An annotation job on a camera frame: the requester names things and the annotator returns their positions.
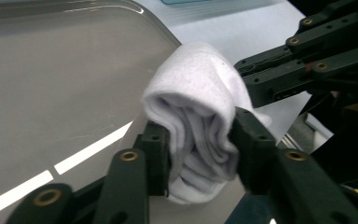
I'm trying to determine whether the grey translucent box lid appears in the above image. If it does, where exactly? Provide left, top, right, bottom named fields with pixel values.
left=0, top=0, right=181, bottom=224

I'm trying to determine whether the aluminium rail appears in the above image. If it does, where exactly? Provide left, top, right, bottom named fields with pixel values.
left=278, top=111, right=335, bottom=151

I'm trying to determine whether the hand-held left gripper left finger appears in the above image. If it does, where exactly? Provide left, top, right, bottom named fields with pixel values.
left=92, top=120, right=172, bottom=224

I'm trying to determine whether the white sock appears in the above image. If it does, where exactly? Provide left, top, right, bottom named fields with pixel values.
left=142, top=41, right=273, bottom=204
left=155, top=96, right=241, bottom=195

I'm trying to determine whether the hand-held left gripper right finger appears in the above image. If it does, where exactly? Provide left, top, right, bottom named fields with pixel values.
left=229, top=106, right=358, bottom=224

